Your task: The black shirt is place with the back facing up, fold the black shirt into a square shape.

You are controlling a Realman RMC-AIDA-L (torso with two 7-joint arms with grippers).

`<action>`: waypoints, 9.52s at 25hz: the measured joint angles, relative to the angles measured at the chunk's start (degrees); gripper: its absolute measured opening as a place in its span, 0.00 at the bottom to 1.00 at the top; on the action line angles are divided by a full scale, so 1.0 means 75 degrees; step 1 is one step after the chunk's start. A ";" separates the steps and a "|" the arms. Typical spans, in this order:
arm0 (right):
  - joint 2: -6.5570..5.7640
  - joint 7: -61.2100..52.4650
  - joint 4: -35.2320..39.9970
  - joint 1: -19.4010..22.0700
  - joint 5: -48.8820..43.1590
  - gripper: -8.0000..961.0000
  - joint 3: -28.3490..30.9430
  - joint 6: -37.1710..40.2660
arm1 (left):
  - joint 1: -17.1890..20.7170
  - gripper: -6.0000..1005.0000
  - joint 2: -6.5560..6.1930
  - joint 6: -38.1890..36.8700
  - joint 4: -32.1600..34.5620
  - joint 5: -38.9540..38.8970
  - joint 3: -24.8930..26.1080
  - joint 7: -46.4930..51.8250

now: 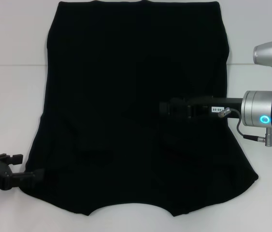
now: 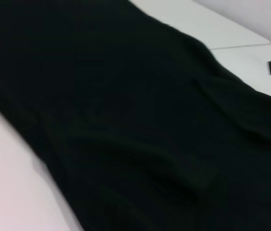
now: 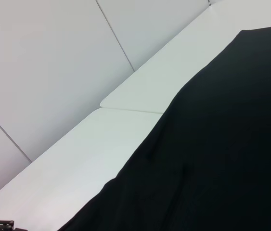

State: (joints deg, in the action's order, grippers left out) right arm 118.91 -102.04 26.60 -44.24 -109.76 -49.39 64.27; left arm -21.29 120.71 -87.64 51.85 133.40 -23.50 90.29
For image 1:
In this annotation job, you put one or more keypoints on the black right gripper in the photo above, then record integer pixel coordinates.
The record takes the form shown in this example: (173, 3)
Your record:
(230, 106)

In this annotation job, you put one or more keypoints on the black shirt with white print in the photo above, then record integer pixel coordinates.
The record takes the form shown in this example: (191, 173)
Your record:
(135, 72)

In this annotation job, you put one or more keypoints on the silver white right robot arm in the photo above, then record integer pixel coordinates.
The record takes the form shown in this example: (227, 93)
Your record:
(254, 108)

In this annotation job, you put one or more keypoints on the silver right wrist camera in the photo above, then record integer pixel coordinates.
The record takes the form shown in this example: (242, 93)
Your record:
(268, 53)

